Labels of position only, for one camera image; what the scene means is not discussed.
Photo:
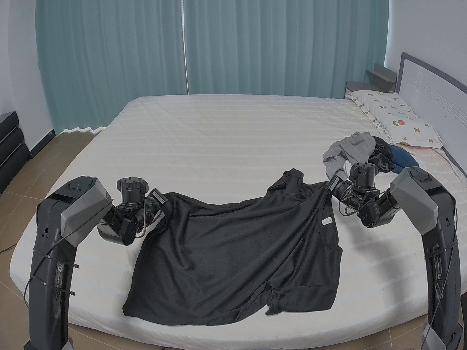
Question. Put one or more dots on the grey bedside table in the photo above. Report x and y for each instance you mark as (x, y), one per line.
(379, 75)

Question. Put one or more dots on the bed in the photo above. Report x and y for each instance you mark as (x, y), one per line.
(219, 140)

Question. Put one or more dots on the blue-green curtain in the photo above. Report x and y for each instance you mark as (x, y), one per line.
(109, 49)
(284, 31)

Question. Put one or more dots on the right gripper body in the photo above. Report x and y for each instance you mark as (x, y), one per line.
(339, 190)

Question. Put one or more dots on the black T-shirt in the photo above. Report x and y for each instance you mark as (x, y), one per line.
(226, 253)

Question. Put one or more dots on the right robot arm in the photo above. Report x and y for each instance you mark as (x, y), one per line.
(416, 199)

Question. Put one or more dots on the pile of clothes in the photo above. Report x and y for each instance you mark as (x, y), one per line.
(357, 148)

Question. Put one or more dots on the white printed pillow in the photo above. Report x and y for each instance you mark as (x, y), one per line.
(397, 119)

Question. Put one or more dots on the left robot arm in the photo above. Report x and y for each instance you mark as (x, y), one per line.
(76, 210)

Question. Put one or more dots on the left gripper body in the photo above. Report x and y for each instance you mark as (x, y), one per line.
(155, 202)

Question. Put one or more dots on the black chest of drawers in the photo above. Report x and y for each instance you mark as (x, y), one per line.
(11, 151)

